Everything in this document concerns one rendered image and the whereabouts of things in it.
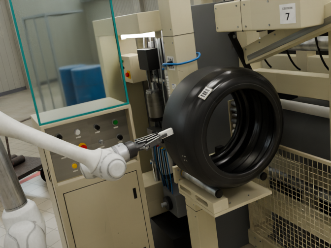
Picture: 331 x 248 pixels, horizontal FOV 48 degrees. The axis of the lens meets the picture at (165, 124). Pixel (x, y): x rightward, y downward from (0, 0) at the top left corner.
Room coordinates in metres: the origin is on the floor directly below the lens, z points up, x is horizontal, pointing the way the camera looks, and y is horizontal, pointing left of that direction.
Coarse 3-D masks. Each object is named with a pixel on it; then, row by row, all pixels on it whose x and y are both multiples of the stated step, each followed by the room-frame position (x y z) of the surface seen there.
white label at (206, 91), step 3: (207, 87) 1.64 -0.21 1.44; (204, 90) 1.63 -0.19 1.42; (207, 90) 1.63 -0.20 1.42; (210, 90) 1.62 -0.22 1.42; (201, 93) 1.63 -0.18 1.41; (204, 93) 1.62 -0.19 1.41; (207, 93) 1.61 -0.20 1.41; (201, 96) 1.61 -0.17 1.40; (204, 96) 1.61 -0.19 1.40; (204, 99) 1.60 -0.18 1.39
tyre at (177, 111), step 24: (192, 72) 1.88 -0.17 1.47; (216, 72) 1.71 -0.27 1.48; (240, 72) 1.72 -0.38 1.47; (192, 96) 1.65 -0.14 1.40; (216, 96) 1.62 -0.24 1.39; (240, 96) 2.02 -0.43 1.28; (264, 96) 1.76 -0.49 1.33; (168, 120) 1.73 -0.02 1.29; (192, 120) 1.59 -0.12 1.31; (240, 120) 2.02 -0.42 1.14; (264, 120) 1.95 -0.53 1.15; (168, 144) 1.73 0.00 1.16; (192, 144) 1.58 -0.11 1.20; (240, 144) 2.00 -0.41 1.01; (264, 144) 1.89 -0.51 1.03; (192, 168) 1.60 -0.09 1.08; (216, 168) 1.60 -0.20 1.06; (240, 168) 1.86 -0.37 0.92; (264, 168) 1.73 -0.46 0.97
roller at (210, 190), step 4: (184, 172) 1.93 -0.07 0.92; (184, 176) 1.92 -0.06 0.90; (188, 176) 1.89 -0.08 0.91; (192, 176) 1.86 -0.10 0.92; (192, 180) 1.84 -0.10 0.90; (196, 180) 1.81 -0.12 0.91; (196, 184) 1.81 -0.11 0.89; (200, 184) 1.77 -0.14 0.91; (204, 184) 1.75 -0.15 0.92; (204, 188) 1.73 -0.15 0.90; (208, 188) 1.71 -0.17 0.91; (212, 188) 1.68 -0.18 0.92; (216, 188) 1.67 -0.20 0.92; (208, 192) 1.71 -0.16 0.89; (212, 192) 1.67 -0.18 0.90; (216, 192) 1.65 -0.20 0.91; (220, 192) 1.65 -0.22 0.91; (216, 196) 1.65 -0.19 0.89; (220, 196) 1.65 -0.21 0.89
